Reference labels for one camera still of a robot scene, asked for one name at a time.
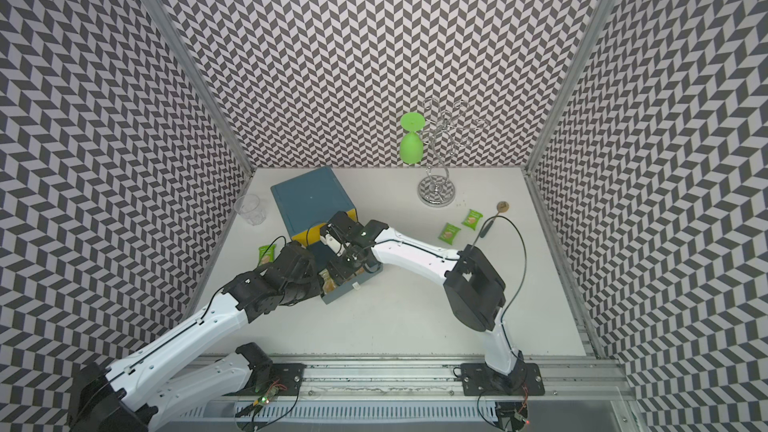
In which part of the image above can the yellow-green cookie packet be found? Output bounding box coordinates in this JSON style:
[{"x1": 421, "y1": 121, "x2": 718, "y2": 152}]
[{"x1": 320, "y1": 270, "x2": 337, "y2": 295}]

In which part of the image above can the teal bottom drawer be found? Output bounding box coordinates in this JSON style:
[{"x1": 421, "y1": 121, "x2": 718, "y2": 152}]
[{"x1": 309, "y1": 242, "x2": 383, "y2": 304}]

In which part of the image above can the teal drawer cabinet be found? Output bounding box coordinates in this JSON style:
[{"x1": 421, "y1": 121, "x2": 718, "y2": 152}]
[{"x1": 271, "y1": 166, "x2": 358, "y2": 246}]

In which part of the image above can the green cookie packet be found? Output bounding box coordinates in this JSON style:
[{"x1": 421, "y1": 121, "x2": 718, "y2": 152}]
[
  {"x1": 438, "y1": 223, "x2": 461, "y2": 245},
  {"x1": 462, "y1": 209, "x2": 483, "y2": 230},
  {"x1": 258, "y1": 244, "x2": 275, "y2": 265}
]

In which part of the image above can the yellow top drawer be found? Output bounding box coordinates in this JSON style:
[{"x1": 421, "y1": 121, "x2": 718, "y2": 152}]
[{"x1": 289, "y1": 208, "x2": 358, "y2": 247}]

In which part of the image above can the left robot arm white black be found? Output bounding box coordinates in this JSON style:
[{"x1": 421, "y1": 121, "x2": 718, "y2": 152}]
[{"x1": 67, "y1": 241, "x2": 322, "y2": 431}]

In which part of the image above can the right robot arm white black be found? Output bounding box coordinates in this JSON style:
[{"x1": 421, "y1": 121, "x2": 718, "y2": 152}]
[{"x1": 320, "y1": 213, "x2": 519, "y2": 376}]

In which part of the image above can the clear plastic cup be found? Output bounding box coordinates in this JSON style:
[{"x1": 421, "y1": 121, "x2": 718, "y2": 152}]
[{"x1": 234, "y1": 194, "x2": 266, "y2": 226}]

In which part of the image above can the green plastic wine glass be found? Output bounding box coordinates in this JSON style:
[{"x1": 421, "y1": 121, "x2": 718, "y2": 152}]
[{"x1": 399, "y1": 112, "x2": 426, "y2": 165}]

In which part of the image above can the left base wiring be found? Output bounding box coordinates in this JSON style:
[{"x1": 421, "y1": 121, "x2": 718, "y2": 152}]
[{"x1": 235, "y1": 379, "x2": 301, "y2": 432}]

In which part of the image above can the base wiring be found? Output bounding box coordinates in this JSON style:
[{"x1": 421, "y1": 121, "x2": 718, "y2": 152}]
[
  {"x1": 476, "y1": 386, "x2": 532, "y2": 432},
  {"x1": 235, "y1": 379, "x2": 301, "y2": 432}
]

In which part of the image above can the right base wiring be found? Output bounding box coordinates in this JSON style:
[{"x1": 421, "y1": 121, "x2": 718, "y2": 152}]
[{"x1": 476, "y1": 386, "x2": 532, "y2": 432}]

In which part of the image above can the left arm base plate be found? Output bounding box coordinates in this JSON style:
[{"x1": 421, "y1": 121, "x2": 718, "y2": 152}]
[{"x1": 252, "y1": 363, "x2": 306, "y2": 397}]

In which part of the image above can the aluminium front rail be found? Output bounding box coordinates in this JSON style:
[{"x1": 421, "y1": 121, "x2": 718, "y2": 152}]
[{"x1": 128, "y1": 355, "x2": 634, "y2": 402}]

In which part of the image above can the chrome wire glass rack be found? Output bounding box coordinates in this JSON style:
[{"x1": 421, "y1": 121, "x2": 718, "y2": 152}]
[{"x1": 417, "y1": 99, "x2": 488, "y2": 208}]

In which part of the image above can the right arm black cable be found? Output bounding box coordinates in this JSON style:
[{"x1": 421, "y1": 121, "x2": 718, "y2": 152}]
[{"x1": 473, "y1": 214, "x2": 529, "y2": 349}]

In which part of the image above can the wooden spoon teal handle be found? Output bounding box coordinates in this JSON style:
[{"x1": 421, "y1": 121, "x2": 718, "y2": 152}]
[{"x1": 479, "y1": 201, "x2": 509, "y2": 238}]

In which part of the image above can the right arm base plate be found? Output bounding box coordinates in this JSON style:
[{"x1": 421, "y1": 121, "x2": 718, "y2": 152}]
[{"x1": 458, "y1": 360, "x2": 545, "y2": 397}]

